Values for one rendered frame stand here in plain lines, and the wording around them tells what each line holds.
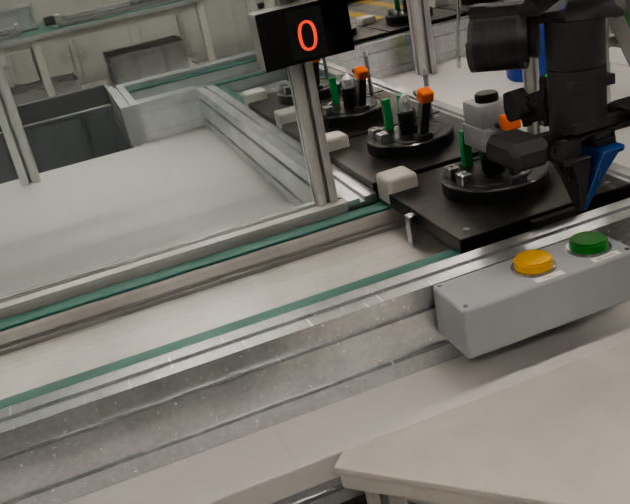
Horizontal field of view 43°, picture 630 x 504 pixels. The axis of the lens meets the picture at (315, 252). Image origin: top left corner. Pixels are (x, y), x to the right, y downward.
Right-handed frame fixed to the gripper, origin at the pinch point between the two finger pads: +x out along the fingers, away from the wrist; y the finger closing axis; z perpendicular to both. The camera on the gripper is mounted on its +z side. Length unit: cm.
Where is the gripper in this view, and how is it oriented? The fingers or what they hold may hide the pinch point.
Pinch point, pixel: (579, 179)
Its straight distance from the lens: 89.6
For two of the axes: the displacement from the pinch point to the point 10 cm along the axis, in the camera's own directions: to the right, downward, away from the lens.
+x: 1.7, 9.0, 4.1
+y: -9.3, 2.8, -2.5
